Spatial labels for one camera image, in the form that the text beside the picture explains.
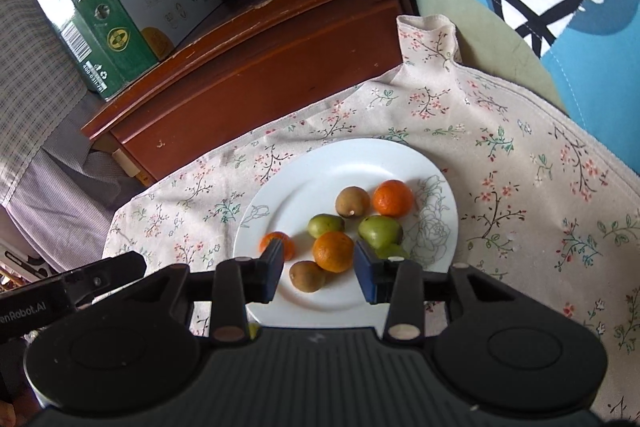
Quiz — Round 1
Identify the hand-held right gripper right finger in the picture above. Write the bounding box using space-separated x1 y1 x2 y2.
354 239 526 343

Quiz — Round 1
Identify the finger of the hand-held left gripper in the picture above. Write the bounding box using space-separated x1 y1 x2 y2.
62 251 147 305

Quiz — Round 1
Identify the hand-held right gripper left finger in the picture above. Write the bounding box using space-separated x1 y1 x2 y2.
127 239 286 343

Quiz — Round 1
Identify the brown kiwi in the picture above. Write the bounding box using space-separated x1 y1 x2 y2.
335 186 371 218
289 260 327 294

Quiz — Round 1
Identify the small orange mandarin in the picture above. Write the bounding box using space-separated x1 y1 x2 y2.
373 180 415 218
259 231 296 260

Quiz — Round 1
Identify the large orange mandarin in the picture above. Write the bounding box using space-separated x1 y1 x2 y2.
313 231 355 273

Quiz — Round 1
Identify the white plate with flower print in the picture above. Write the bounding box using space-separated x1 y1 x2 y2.
232 138 459 328

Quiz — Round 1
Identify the lilac cloth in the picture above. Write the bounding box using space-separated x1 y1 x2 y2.
5 142 148 274

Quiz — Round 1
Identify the floral tablecloth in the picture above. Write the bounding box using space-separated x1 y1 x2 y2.
102 14 640 427

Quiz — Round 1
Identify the checked cloth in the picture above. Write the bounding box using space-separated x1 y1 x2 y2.
0 0 88 208

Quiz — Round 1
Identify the brown wooden cabinet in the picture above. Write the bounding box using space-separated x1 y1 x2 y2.
80 0 421 188

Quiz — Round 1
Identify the green milk carton box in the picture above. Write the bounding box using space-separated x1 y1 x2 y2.
35 0 224 101

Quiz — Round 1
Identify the sage green cloth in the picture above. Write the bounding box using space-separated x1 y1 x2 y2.
414 0 571 118

